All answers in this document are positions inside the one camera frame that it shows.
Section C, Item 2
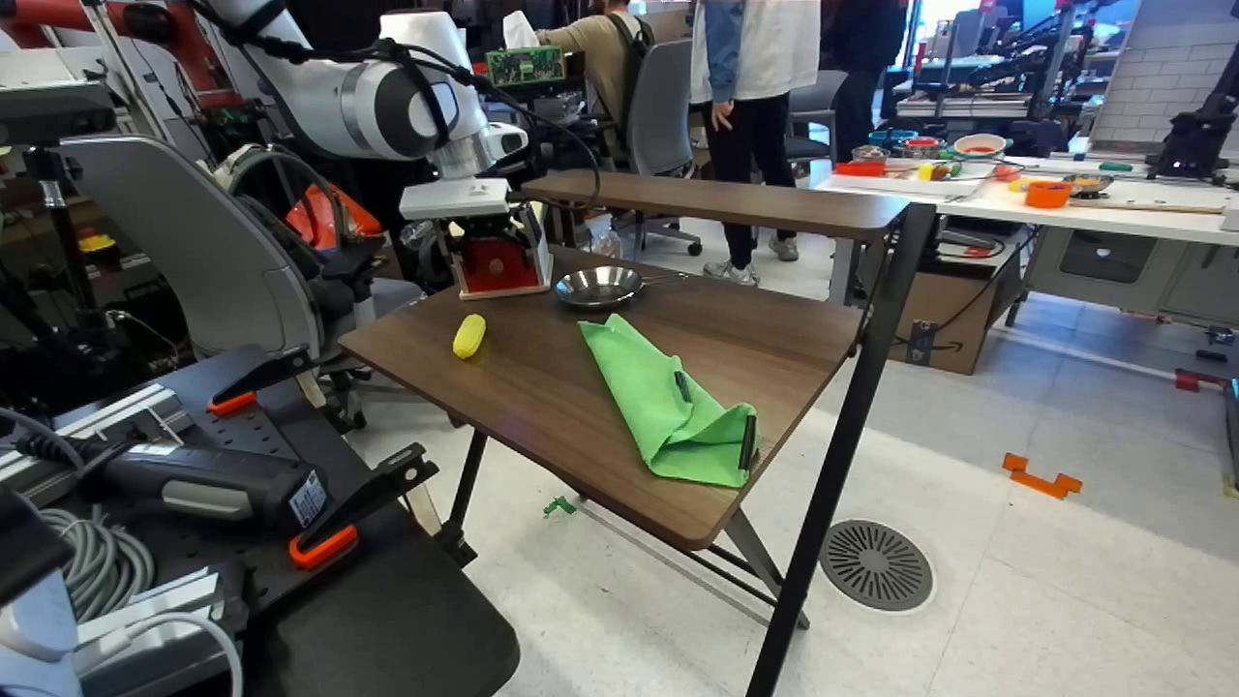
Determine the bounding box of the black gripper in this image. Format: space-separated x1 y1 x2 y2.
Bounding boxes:
499 109 579 186

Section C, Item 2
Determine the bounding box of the green circuit board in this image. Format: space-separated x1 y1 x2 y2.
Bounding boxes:
485 44 569 94

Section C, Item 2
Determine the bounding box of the person in tan top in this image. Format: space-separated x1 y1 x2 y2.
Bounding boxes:
533 0 653 131

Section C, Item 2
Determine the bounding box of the grey mesh office chair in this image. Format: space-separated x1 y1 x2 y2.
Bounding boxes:
628 33 710 254

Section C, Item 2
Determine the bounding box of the metal bowl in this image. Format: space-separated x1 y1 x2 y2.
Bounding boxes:
550 260 653 313

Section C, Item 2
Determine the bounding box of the yellow oval toy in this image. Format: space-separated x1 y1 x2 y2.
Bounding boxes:
450 311 493 362

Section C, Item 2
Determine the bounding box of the person in white shirt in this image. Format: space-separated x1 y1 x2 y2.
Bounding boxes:
688 0 827 290

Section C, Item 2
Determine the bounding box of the orange and black bag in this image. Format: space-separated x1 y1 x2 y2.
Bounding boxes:
279 179 390 260

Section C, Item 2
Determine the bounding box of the green cloth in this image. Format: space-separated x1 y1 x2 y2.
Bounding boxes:
577 311 764 495

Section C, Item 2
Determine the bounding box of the brown cardboard box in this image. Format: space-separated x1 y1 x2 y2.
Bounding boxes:
887 264 999 378

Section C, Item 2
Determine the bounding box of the black and grey handheld device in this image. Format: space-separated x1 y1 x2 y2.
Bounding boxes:
92 441 332 535

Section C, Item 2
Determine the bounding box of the orange bowl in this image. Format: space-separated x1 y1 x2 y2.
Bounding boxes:
1021 179 1076 214

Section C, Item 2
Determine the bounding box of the round floor drain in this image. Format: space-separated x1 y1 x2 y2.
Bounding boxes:
817 513 936 614

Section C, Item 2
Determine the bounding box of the white work table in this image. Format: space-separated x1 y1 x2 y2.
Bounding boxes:
808 152 1239 331

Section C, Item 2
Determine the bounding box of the pale blue plastic part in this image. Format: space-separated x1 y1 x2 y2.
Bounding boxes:
0 565 84 697

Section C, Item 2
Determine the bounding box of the wood table with black frame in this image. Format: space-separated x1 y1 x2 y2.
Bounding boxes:
338 165 941 697

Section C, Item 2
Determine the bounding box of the black clamp with orange handle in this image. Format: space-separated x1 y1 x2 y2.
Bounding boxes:
205 346 317 420
283 441 440 574

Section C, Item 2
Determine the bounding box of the bundle of grey cables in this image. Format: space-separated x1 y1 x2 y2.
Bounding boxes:
33 498 249 697

